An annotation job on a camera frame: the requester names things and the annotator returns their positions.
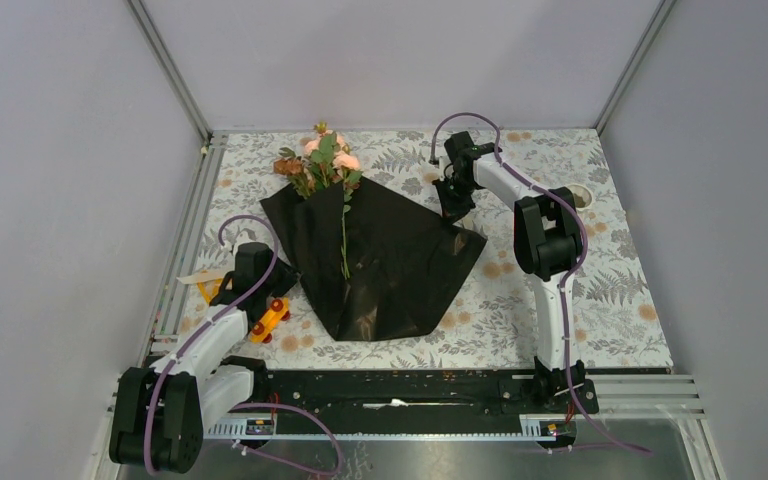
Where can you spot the white ribbed ceramic vase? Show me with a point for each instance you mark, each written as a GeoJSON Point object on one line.
{"type": "Point", "coordinates": [583, 197]}

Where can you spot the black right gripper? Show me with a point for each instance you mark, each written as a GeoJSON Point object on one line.
{"type": "Point", "coordinates": [451, 208]}

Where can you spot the aluminium frame rail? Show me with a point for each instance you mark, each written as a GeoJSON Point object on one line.
{"type": "Point", "coordinates": [169, 68]}

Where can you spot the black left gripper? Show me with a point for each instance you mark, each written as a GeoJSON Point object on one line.
{"type": "Point", "coordinates": [289, 277]}

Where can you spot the orange toy block cart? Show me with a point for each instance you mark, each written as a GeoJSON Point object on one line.
{"type": "Point", "coordinates": [264, 312]}

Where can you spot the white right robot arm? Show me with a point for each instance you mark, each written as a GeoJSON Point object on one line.
{"type": "Point", "coordinates": [547, 244]}

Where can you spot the peach flower bouquet black wrap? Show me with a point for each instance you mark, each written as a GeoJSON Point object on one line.
{"type": "Point", "coordinates": [326, 160]}

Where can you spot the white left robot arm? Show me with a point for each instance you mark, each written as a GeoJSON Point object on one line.
{"type": "Point", "coordinates": [163, 411]}

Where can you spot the black wrapping paper sheet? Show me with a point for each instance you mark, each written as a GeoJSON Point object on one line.
{"type": "Point", "coordinates": [378, 267]}

